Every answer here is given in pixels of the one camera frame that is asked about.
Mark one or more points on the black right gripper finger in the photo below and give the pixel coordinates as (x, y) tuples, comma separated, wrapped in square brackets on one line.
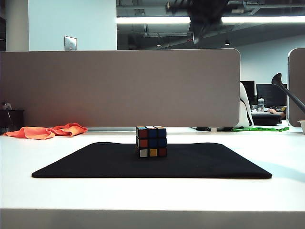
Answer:
[(199, 31)]

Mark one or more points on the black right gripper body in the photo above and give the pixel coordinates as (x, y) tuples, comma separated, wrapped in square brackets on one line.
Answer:
[(205, 10)]

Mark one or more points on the multicoloured Rubik's cube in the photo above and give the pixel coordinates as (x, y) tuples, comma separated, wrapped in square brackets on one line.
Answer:
[(152, 143)]

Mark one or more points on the black mouse pad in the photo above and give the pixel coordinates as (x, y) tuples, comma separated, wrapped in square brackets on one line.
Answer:
[(190, 164)]

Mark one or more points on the red ceiling sign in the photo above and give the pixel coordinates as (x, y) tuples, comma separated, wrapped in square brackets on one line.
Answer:
[(190, 40)]

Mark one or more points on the black pendant ceiling lamp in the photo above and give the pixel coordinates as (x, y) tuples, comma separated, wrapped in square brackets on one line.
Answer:
[(227, 43)]

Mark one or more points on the long linear ceiling light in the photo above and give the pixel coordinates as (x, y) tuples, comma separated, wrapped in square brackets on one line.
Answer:
[(262, 19)]

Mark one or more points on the black computer monitor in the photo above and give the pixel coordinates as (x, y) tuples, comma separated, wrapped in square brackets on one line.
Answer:
[(249, 88), (270, 96)]

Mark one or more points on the clear water bottle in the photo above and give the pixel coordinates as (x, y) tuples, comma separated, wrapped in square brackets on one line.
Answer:
[(261, 105)]

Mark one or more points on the wide brown desk divider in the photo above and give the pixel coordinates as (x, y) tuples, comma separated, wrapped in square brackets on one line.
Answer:
[(119, 88)]

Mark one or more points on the white divider clamp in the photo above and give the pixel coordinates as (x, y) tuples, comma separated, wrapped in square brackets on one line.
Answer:
[(214, 129)]

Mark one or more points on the black padded case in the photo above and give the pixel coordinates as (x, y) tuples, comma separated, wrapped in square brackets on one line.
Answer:
[(264, 119)]

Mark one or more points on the seated person in background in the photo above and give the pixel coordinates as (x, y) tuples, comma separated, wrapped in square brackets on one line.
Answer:
[(275, 111)]

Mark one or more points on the white bowl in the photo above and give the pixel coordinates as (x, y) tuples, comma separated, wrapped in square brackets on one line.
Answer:
[(302, 126)]

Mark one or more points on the orange cloth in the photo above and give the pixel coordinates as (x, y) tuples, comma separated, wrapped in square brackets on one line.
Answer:
[(35, 133)]

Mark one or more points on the black pen holder cup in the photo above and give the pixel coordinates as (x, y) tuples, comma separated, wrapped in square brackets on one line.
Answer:
[(13, 120)]

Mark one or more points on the brown divider with white frame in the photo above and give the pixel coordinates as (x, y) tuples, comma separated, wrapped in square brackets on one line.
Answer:
[(297, 78)]

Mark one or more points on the metal wall switch plate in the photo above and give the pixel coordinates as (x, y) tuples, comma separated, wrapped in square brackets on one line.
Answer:
[(70, 43)]

